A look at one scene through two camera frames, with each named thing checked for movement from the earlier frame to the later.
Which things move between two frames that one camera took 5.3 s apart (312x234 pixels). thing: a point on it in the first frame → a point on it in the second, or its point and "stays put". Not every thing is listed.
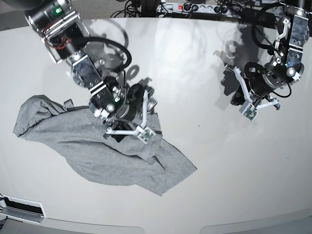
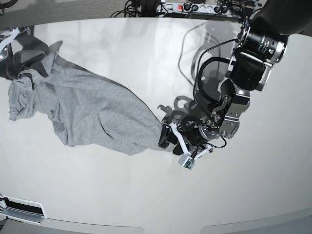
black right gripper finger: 239,97 → 166,137
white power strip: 224,9 stays put
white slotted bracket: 22,209 stays put
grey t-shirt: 81,138 → 85,107
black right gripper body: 261,82 → 195,133
